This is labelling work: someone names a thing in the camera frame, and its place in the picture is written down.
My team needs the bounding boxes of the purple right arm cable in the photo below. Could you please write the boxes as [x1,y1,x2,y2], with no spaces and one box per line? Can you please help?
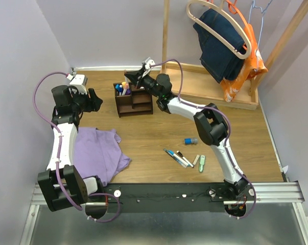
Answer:
[150,59,257,220]

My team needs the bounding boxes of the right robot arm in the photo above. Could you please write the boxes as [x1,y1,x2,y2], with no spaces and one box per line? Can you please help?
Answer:
[124,69,249,200]

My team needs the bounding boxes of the wooden clothes rack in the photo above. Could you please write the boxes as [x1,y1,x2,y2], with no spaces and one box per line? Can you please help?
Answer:
[161,1,308,110]

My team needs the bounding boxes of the orange plastic hanger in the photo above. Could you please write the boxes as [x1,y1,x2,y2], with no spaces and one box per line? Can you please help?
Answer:
[208,0,250,52]

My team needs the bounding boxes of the wooden clothes hanger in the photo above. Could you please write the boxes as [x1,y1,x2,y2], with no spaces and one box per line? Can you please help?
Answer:
[186,1,246,60]

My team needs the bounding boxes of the blue wire hanger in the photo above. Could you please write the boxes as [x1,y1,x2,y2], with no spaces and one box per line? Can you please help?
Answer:
[248,0,273,54]

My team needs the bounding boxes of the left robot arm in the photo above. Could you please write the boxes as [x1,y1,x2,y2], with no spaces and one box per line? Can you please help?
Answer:
[37,85,104,212]

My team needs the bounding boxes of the dark brown wooden desk organizer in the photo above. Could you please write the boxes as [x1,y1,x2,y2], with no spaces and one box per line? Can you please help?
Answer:
[113,83,153,117]

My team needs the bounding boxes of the dark blue jeans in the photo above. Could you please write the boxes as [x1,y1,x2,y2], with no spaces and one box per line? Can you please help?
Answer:
[193,9,244,83]

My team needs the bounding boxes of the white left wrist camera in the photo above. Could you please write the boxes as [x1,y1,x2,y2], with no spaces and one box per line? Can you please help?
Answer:
[66,74,87,94]

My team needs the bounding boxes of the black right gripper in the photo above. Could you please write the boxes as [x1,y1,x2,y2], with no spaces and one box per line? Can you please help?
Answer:
[124,68,161,99]

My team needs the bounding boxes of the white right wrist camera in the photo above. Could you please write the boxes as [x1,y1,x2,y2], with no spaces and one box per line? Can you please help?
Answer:
[142,57,155,77]

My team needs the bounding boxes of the white marker with dark-blue cap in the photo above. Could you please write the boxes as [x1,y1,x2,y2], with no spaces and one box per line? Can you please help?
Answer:
[119,85,124,96]

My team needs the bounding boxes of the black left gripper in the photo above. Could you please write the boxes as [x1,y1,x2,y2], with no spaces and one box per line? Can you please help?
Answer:
[71,87,104,113]

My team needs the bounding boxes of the purple cloth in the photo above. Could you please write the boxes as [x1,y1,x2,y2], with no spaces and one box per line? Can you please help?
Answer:
[74,127,131,186]

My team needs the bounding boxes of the green stapler remover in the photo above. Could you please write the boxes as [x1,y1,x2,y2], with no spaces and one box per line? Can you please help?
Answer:
[199,155,205,173]

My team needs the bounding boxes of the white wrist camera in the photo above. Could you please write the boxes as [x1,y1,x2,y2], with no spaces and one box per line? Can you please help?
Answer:
[66,74,87,94]
[142,57,155,77]

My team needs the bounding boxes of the blue and grey cylinder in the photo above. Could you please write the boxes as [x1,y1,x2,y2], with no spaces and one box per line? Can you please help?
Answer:
[184,138,198,145]

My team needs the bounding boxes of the orange cloth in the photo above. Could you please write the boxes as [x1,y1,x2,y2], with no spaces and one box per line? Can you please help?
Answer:
[220,24,268,102]

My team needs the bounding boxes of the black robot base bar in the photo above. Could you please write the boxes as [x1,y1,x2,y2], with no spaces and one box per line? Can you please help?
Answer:
[103,182,254,213]

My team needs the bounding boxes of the clear blue ink pen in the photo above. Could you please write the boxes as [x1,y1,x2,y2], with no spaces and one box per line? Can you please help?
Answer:
[163,149,187,168]

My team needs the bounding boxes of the white marker with black cap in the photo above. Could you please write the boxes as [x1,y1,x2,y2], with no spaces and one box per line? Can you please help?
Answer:
[176,151,194,168]

